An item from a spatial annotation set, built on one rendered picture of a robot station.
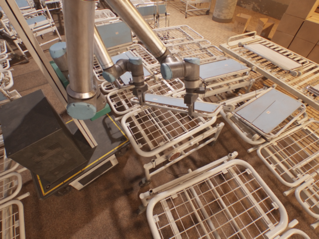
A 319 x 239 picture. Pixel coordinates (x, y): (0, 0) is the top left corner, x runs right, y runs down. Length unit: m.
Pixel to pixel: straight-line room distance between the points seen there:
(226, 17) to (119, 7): 5.11
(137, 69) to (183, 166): 1.17
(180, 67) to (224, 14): 4.94
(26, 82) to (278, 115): 3.86
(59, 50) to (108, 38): 1.40
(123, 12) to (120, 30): 1.92
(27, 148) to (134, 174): 1.01
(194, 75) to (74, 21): 0.61
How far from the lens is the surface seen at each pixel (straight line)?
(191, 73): 0.90
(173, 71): 0.86
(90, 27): 0.73
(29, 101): 1.58
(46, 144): 1.28
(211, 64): 2.28
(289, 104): 2.07
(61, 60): 1.46
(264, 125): 1.68
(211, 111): 1.09
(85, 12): 0.70
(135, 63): 1.12
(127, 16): 0.85
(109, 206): 1.75
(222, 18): 5.78
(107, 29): 2.70
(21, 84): 3.74
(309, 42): 4.32
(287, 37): 4.40
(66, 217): 1.89
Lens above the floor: 1.66
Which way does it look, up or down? 51 degrees down
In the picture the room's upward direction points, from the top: straight up
